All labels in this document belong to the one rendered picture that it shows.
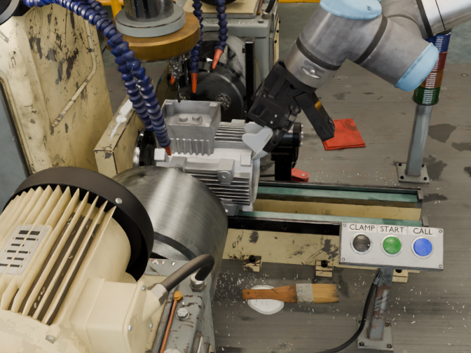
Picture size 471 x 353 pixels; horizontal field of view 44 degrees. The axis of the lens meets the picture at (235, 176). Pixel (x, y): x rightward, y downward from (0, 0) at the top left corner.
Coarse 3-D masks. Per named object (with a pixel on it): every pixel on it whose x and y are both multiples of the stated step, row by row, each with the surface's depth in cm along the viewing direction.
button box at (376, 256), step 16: (352, 224) 99; (368, 224) 98; (352, 240) 98; (400, 240) 97; (432, 240) 97; (352, 256) 98; (368, 256) 97; (384, 256) 97; (400, 256) 97; (416, 256) 96; (432, 256) 96
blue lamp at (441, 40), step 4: (432, 36) 131; (436, 36) 130; (440, 36) 130; (444, 36) 130; (448, 36) 131; (428, 40) 132; (432, 40) 131; (436, 40) 131; (440, 40) 131; (444, 40) 131; (448, 40) 131; (436, 44) 131; (440, 44) 131; (444, 44) 132; (448, 44) 132; (440, 48) 132; (444, 48) 132; (440, 52) 132
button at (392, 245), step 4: (392, 236) 97; (384, 240) 97; (388, 240) 97; (392, 240) 97; (396, 240) 97; (384, 244) 97; (388, 244) 97; (392, 244) 97; (396, 244) 96; (400, 244) 96; (384, 248) 97; (388, 248) 96; (392, 248) 96; (396, 248) 96; (400, 248) 96; (388, 252) 96; (392, 252) 96; (396, 252) 96
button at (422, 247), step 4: (416, 240) 96; (420, 240) 96; (424, 240) 96; (428, 240) 96; (416, 244) 96; (420, 244) 96; (424, 244) 96; (428, 244) 96; (416, 248) 96; (420, 248) 96; (424, 248) 96; (428, 248) 96; (416, 252) 96; (420, 252) 96; (424, 252) 96; (428, 252) 96
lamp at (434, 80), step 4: (432, 72) 135; (436, 72) 135; (440, 72) 136; (428, 76) 136; (432, 76) 136; (436, 76) 136; (440, 76) 137; (424, 80) 137; (428, 80) 137; (432, 80) 137; (436, 80) 137; (440, 80) 137; (424, 84) 138; (428, 84) 137; (432, 84) 137; (436, 84) 137; (440, 84) 139
